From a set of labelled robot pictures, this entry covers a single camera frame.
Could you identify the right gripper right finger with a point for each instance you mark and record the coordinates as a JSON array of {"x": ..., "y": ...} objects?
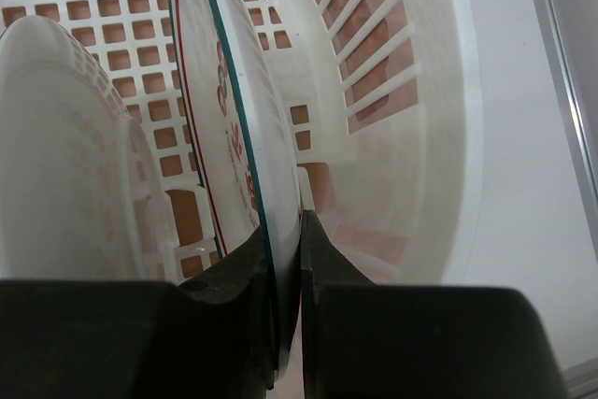
[{"x": 364, "y": 340}]

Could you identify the white pink dish rack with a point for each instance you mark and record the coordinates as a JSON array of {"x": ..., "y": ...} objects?
[{"x": 383, "y": 99}]

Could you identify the green rim plate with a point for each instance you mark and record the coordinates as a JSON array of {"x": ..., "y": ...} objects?
[{"x": 80, "y": 194}]

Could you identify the aluminium side rail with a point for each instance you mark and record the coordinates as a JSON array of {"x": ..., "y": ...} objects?
[{"x": 569, "y": 31}]

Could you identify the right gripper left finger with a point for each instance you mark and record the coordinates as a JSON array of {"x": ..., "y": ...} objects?
[{"x": 210, "y": 337}]

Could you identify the red character plate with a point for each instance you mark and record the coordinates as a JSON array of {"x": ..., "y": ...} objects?
[{"x": 243, "y": 146}]

